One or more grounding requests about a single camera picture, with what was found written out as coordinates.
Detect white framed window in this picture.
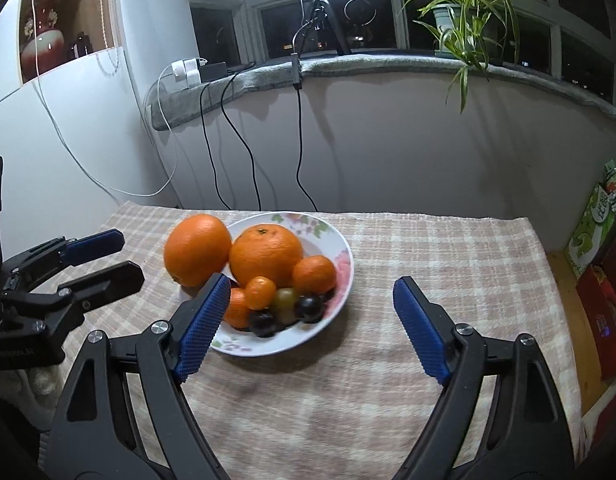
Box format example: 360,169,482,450
185,0,616,111

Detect dark purple grape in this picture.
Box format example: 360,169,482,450
249,310,277,338
294,295,325,323

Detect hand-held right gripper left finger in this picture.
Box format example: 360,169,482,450
38,272,233,480

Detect potted spider plant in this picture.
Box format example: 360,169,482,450
390,0,526,113

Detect white cable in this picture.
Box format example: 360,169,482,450
32,0,189,198

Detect white cabinet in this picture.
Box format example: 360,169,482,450
0,0,138,241

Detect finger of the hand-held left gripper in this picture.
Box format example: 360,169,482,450
2,228,126,292
58,260,145,312

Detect large orange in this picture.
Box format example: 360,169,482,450
164,214,233,288
229,225,305,289

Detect red gift box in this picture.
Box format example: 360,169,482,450
575,265,616,381

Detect red and white vase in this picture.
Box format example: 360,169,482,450
20,0,66,73

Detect black tripod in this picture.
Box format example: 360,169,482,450
293,0,353,56

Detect black power adapter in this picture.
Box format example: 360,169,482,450
200,61,229,82

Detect floral white plate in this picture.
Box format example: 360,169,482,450
208,211,355,358

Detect beaded pull cord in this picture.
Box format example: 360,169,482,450
96,0,121,78

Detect medium mandarin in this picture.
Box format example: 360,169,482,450
292,255,337,297

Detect green carton box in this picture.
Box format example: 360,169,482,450
563,160,616,281

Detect small mandarin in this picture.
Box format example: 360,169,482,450
245,276,277,311
223,287,253,330

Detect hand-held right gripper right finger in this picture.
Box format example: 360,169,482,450
392,276,581,480

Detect beige checkered tablecloth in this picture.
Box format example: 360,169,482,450
62,201,584,480

